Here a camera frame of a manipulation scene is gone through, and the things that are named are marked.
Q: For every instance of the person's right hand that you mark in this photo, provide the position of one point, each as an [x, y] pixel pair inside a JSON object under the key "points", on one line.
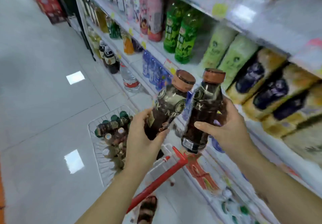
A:
{"points": [[231, 135]]}

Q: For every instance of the person's right forearm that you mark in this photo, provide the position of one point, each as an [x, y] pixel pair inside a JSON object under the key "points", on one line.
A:
{"points": [[281, 188]]}

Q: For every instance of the yellow bottle dark label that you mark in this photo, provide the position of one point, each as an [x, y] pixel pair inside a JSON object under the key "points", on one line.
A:
{"points": [[271, 93], [289, 108], [251, 78]]}

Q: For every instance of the row of blue drink bottles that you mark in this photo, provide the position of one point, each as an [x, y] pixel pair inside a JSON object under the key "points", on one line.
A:
{"points": [[151, 70]]}

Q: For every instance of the red white drink carton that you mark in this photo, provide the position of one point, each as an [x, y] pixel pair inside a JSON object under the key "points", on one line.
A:
{"points": [[201, 173]]}

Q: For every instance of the person's left black sandal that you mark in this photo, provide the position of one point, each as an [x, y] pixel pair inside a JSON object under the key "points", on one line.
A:
{"points": [[147, 208]]}

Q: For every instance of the store shelving unit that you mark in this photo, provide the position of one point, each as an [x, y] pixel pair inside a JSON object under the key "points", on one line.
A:
{"points": [[276, 17]]}

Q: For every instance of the bright green drink bottle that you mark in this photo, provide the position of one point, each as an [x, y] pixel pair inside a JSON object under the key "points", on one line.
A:
{"points": [[187, 40], [172, 30]]}

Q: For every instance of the large water bottle red label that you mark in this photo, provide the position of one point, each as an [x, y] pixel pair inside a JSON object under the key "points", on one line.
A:
{"points": [[129, 80]]}

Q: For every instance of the dark green upright panel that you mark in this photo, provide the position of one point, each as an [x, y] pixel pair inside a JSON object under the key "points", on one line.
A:
{"points": [[68, 0]]}

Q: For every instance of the row of Starbucks bottles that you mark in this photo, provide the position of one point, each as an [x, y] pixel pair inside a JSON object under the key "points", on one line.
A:
{"points": [[123, 114]]}

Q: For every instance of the dark drink bottle white cap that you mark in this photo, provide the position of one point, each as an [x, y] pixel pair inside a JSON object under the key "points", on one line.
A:
{"points": [[102, 54], [111, 61]]}

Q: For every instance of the person's left hand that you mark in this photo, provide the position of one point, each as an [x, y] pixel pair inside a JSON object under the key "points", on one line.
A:
{"points": [[138, 148]]}

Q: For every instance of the stack of red gift cartons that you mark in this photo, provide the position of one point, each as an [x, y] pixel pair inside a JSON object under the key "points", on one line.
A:
{"points": [[47, 0]]}

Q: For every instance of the pile of dark coffee bottles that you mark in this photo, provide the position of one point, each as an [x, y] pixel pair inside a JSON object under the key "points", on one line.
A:
{"points": [[113, 138]]}

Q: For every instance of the brown-capped dark coffee bottle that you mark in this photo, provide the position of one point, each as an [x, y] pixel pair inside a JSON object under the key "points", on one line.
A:
{"points": [[168, 105], [203, 110]]}

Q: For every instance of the person's left forearm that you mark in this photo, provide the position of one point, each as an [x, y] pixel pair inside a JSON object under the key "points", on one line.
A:
{"points": [[110, 201]]}

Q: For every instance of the orange panelled display rack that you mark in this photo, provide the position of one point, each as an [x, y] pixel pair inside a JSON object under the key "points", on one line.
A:
{"points": [[1, 201]]}

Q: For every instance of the red yellow price tag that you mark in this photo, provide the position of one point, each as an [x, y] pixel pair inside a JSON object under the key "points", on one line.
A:
{"points": [[172, 69], [220, 10], [315, 42], [144, 45]]}

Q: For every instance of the red-handled white wire cart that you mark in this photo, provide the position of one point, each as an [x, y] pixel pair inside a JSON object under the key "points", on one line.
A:
{"points": [[156, 184]]}

